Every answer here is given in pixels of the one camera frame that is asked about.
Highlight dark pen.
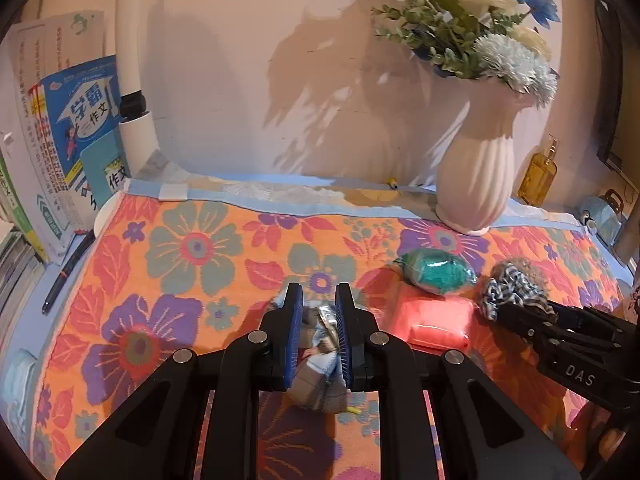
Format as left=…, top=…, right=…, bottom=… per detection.
left=41, top=230, right=96, bottom=316

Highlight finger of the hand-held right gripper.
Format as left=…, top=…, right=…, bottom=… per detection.
left=496, top=304, right=563, bottom=361
left=545, top=299, right=632, bottom=333

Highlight white pipe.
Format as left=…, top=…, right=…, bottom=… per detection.
left=114, top=0, right=160, bottom=176

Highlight amber glass bottle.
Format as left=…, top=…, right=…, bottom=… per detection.
left=516, top=135, right=560, bottom=207

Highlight row of books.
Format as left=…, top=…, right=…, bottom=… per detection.
left=9, top=10, right=108, bottom=256

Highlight teal book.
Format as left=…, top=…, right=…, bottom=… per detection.
left=80, top=137, right=132, bottom=210

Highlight black pipe clamp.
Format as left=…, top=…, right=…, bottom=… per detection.
left=119, top=91, right=149, bottom=122

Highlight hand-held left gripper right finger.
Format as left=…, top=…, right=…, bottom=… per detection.
left=334, top=282, right=584, bottom=480

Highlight stack of green books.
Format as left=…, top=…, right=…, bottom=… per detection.
left=0, top=150, right=51, bottom=341

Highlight light blue small bag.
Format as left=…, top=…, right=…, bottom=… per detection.
left=579, top=189, right=626, bottom=246

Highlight teal wrapped towel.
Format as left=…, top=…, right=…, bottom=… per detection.
left=394, top=248, right=478, bottom=297

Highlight floral orange blanket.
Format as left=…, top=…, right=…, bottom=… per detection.
left=27, top=176, right=636, bottom=480

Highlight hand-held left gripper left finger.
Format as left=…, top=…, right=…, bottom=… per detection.
left=55, top=282, right=306, bottom=480

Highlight pink soft packet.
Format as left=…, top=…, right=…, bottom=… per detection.
left=388, top=296, right=475, bottom=352

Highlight black monitor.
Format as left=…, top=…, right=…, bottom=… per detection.
left=593, top=0, right=640, bottom=181

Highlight blue cartoon book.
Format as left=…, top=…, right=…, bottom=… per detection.
left=31, top=55, right=123, bottom=196

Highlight light blue tissue packet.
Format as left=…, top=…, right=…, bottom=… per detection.
left=0, top=347, right=40, bottom=453

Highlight blue white artificial flowers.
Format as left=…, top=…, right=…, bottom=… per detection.
left=359, top=0, right=561, bottom=109

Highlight plaid grey cloth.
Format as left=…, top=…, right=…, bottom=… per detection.
left=270, top=297, right=352, bottom=415

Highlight white ribbed vase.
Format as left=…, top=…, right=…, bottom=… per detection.
left=436, top=62, right=535, bottom=236

